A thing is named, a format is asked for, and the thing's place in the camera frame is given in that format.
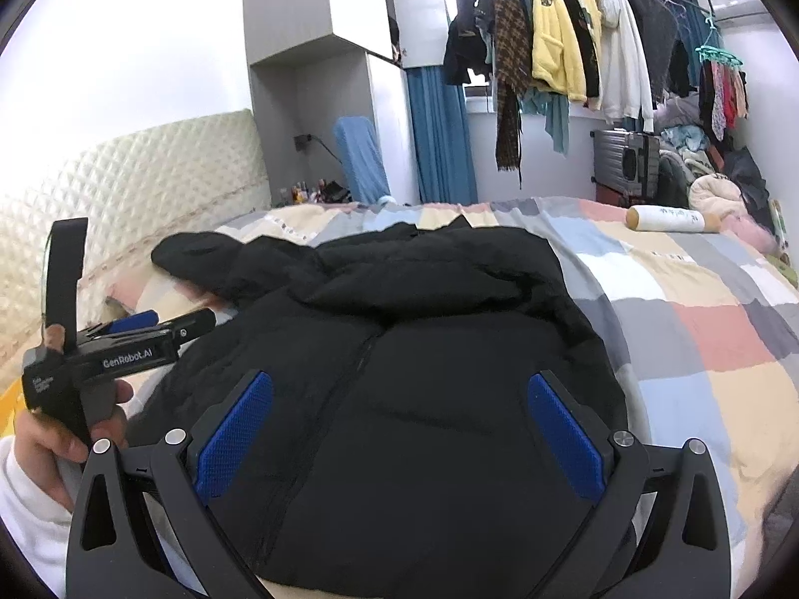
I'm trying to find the pink pillow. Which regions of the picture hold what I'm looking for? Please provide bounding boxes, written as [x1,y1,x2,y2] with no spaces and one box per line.
[103,262,226,320]

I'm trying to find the blue covered chair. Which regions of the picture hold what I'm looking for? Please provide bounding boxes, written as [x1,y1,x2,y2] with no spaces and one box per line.
[333,116,392,204]

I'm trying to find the green sock hanger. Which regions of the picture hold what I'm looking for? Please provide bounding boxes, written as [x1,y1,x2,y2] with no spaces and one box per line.
[696,12,750,144]

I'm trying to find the teal hanging garment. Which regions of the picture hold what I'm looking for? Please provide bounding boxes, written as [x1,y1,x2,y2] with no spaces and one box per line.
[521,87,570,158]

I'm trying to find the cream plush cushion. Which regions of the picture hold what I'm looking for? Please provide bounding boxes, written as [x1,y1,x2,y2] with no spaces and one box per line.
[688,173,739,221]

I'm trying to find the yellow fleece jacket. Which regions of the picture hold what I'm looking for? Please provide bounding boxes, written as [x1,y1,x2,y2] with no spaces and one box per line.
[521,0,591,104]

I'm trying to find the black hanging coat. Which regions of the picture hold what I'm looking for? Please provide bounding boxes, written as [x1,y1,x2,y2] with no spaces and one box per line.
[443,0,498,86]

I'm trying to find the pile of clothes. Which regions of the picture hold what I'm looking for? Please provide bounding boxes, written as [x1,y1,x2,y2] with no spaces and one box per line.
[655,96,776,226]

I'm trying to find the white hoodie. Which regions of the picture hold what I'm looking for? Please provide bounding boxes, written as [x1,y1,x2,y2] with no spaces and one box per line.
[599,0,655,133]

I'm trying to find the grey suitcase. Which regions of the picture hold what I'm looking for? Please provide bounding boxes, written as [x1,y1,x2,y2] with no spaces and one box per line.
[593,128,663,189]

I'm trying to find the pink fluffy cloth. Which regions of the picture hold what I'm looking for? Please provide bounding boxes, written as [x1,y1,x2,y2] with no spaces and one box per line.
[718,212,783,255]

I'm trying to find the group of small bottles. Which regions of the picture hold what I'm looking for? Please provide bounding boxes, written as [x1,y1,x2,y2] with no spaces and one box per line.
[278,180,327,206]

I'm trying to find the person's left forearm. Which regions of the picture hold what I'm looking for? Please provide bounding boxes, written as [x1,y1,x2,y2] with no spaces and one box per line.
[0,433,74,597]

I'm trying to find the yellow cloth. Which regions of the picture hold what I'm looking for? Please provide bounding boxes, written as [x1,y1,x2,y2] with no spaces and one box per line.
[0,380,27,444]

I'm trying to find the grey white wardrobe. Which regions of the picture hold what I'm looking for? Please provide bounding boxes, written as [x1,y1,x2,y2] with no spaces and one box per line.
[242,0,419,207]

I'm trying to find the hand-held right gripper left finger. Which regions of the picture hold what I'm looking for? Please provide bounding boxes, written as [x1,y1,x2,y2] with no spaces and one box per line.
[65,369,276,599]

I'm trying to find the brown plaid scarf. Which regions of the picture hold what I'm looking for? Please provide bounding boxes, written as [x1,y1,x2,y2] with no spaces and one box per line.
[493,0,535,173]

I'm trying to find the black hanging jacket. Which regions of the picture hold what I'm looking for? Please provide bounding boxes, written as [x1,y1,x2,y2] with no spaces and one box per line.
[552,0,603,111]

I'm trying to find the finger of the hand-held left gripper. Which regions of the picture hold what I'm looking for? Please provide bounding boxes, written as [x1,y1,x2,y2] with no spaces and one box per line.
[103,310,160,333]
[163,307,217,344]

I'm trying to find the checkered bed quilt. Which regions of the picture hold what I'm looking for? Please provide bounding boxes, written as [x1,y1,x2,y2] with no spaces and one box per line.
[103,196,799,599]

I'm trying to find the black puffer jacket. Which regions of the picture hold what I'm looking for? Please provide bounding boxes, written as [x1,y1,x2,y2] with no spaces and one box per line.
[121,218,639,595]

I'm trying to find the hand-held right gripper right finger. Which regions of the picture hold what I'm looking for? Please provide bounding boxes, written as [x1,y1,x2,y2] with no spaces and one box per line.
[526,369,733,599]

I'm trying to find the dark grey sweater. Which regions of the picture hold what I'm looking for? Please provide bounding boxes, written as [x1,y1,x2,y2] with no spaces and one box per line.
[593,0,683,107]

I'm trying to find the cream bolster pillow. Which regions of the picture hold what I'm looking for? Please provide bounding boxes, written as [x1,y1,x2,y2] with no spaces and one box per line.
[626,205,724,236]

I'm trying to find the person's left hand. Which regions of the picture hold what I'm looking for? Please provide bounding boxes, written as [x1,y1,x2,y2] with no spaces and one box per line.
[12,379,135,513]

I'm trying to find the blue curtain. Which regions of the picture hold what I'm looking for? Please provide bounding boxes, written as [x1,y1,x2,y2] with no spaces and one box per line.
[405,65,478,206]

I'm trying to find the cream quilted headboard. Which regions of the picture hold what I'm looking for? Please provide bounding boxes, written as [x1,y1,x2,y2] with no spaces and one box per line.
[0,109,272,388]

